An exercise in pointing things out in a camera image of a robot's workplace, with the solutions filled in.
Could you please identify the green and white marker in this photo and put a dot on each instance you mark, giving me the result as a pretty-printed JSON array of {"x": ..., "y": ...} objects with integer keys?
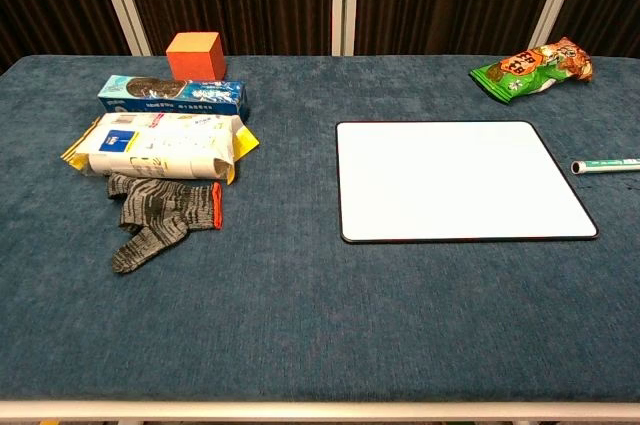
[{"x": 605, "y": 165}]

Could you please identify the blue table cloth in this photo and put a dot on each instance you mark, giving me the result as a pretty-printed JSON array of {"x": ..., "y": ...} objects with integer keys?
[{"x": 280, "y": 305}]

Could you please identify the blue cookie box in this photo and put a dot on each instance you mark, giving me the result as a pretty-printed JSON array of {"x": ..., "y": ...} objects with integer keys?
[{"x": 210, "y": 100}]

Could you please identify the white drawing board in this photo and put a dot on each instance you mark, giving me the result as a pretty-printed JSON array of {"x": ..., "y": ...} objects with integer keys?
[{"x": 465, "y": 180}]

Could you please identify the white yellow snack bag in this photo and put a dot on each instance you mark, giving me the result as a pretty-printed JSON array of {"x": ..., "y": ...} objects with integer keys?
[{"x": 165, "y": 145}]

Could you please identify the grey knit work glove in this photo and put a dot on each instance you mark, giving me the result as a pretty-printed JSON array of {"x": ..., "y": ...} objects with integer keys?
[{"x": 160, "y": 205}]

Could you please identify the orange cube block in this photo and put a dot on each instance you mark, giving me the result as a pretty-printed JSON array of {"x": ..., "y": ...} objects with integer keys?
[{"x": 192, "y": 62}]

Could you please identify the green orange snack bag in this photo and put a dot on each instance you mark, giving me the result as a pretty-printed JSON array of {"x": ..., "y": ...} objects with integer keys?
[{"x": 530, "y": 72}]

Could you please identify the white table frame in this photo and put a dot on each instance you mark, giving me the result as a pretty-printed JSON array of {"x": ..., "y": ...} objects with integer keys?
[{"x": 320, "y": 410}]

